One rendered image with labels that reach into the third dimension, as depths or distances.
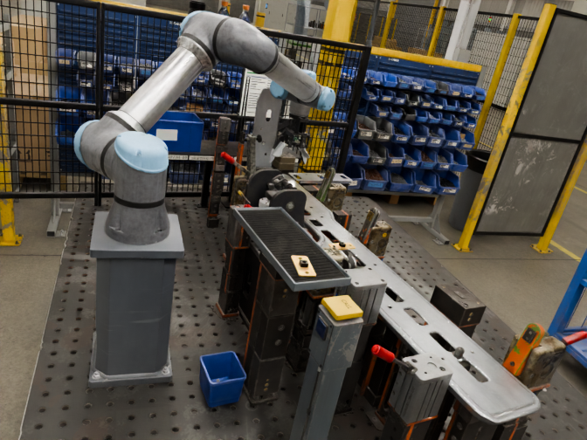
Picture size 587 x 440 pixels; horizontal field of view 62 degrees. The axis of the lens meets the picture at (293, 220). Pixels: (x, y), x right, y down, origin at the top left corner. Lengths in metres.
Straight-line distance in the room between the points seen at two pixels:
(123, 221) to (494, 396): 0.89
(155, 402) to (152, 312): 0.24
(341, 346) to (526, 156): 3.68
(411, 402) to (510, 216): 3.74
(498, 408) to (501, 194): 3.47
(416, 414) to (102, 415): 0.73
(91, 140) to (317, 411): 0.80
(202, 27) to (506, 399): 1.13
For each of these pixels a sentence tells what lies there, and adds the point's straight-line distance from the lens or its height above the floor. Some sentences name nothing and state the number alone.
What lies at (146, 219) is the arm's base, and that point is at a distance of 1.17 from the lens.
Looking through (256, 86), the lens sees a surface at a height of 1.29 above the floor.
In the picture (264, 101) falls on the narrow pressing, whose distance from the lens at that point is 2.07.
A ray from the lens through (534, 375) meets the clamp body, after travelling 1.30.
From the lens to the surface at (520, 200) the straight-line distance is 4.68.
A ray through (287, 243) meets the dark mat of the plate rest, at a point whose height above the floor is 1.16.
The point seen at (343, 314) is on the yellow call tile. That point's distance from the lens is 0.93.
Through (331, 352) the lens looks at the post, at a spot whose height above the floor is 1.08.
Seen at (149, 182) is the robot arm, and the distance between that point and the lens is 1.14.
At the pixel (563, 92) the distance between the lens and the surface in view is 4.50.
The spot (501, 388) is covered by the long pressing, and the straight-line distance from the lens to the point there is 1.19.
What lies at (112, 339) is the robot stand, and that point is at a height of 0.84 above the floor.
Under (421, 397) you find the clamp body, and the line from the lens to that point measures 1.05.
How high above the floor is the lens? 1.66
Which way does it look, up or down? 23 degrees down
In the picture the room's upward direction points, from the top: 11 degrees clockwise
